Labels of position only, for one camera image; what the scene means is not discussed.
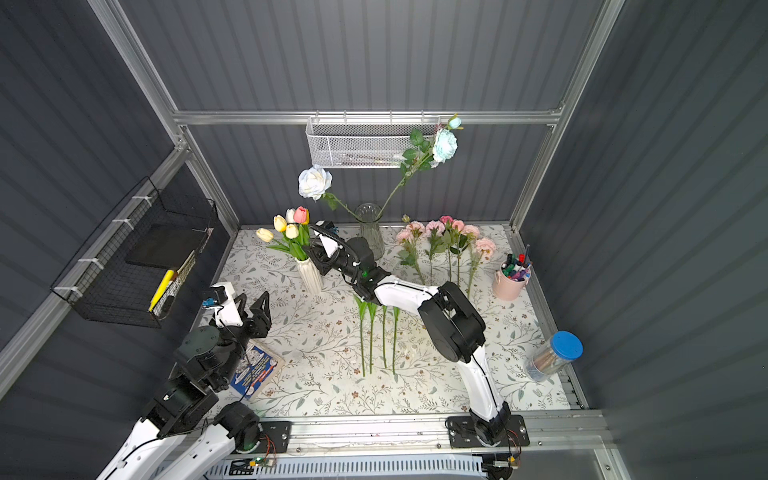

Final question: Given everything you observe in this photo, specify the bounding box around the single pink tulip stem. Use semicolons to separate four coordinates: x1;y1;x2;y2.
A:
381;306;388;368

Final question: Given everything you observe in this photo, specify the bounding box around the pink peony stem with bud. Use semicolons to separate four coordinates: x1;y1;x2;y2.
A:
396;214;425;284

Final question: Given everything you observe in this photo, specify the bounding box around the pink carnation stem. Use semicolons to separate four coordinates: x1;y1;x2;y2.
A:
425;220;445;280

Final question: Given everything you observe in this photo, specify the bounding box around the hot pink rose stem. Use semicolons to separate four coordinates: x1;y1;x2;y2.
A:
439;215;460;281

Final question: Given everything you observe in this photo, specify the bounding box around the large pink rose stem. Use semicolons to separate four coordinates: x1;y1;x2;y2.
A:
447;219;480;286

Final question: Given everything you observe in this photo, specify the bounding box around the pale pink rose stem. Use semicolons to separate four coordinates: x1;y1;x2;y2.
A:
466;237;497;297

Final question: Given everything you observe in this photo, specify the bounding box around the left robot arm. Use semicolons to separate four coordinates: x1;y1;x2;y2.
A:
99;282;276;479

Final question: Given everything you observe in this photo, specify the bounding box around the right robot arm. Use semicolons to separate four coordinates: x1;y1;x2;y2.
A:
305;221;511;446

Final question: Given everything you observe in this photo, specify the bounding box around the white ribbed ceramic vase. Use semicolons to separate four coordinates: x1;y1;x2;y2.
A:
296;259;323;295

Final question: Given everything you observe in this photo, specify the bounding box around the clear ribbed glass vase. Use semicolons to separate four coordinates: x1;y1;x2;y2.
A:
355;203;384;260

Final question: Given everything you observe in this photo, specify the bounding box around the tulip bouquet pink and yellow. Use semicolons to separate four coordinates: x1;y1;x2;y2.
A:
256;206;310;261

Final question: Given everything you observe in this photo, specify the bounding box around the blue illustrated book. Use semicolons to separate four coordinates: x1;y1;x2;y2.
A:
230;340;284;400

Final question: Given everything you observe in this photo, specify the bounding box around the white rose stem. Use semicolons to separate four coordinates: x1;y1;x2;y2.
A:
298;165;363;222

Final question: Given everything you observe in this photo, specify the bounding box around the yellow marker in basket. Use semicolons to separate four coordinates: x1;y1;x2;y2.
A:
149;270;176;312

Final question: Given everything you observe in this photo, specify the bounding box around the black notebook in basket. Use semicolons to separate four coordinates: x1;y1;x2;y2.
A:
125;224;208;271

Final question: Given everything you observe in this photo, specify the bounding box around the light blue rose stem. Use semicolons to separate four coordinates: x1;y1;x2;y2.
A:
375;114;463;221

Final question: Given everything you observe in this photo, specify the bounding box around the pink pen bucket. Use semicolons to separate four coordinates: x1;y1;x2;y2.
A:
492;245;532;301

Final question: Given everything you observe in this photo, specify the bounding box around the clear jar blue lid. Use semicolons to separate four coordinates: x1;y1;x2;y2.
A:
524;331;584;382

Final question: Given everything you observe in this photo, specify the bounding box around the black wire wall basket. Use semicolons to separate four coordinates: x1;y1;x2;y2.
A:
52;183;218;329

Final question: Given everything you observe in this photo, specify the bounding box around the white mesh wall basket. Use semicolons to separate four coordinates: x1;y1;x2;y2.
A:
305;112;440;169

